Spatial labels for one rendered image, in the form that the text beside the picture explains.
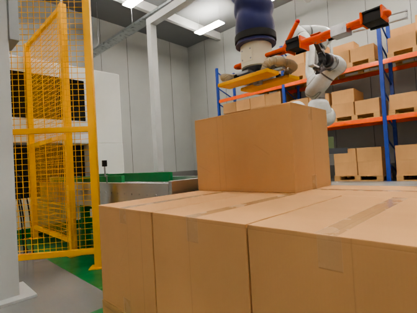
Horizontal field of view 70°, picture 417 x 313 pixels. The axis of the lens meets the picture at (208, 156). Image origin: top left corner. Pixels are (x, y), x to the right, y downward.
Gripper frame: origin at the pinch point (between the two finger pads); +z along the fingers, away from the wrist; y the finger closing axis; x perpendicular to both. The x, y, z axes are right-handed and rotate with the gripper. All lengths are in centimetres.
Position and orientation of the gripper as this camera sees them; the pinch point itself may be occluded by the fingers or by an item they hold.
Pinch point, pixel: (311, 52)
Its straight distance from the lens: 175.5
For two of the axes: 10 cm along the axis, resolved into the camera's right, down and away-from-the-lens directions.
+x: -7.1, 0.6, 7.0
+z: -7.0, 0.2, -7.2
